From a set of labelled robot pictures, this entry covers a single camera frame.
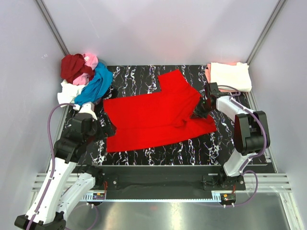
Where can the folded salmon t shirt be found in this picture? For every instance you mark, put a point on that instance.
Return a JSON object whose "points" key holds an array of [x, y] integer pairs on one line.
{"points": [[208, 74]]}

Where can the bright red t shirt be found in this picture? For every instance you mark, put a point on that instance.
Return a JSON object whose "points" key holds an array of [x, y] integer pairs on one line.
{"points": [[156, 119]]}

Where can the aluminium corner post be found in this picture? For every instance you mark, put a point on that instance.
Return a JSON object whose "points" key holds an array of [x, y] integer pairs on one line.
{"points": [[52, 26], [266, 29]]}

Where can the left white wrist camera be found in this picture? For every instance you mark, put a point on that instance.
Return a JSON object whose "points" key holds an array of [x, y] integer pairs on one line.
{"points": [[86, 108]]}

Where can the folded white t shirt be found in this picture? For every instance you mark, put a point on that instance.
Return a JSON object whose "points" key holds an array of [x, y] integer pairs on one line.
{"points": [[235, 75]]}

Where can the dark red t shirt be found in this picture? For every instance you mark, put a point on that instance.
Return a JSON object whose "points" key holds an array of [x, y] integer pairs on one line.
{"points": [[73, 66]]}

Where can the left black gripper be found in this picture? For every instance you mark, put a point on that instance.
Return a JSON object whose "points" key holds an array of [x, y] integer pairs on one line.
{"points": [[107, 125]]}

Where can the pink t shirt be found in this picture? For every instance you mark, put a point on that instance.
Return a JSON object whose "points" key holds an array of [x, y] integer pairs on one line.
{"points": [[91, 61]]}

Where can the blue t shirt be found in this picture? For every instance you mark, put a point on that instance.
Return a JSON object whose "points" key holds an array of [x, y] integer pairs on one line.
{"points": [[97, 87]]}

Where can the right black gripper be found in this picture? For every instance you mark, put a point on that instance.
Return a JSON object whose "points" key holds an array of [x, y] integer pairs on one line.
{"points": [[201, 109]]}

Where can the right aluminium corner post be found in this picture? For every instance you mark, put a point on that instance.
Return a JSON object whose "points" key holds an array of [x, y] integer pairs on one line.
{"points": [[266, 29]]}

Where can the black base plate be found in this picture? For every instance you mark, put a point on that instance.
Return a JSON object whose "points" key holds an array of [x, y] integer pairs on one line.
{"points": [[166, 182]]}

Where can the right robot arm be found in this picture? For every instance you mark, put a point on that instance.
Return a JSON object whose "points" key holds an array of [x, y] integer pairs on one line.
{"points": [[251, 132]]}

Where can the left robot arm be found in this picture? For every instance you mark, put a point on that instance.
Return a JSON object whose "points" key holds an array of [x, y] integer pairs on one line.
{"points": [[54, 204]]}

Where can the left aluminium corner post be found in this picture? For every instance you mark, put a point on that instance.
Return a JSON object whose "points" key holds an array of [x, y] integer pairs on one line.
{"points": [[52, 26]]}

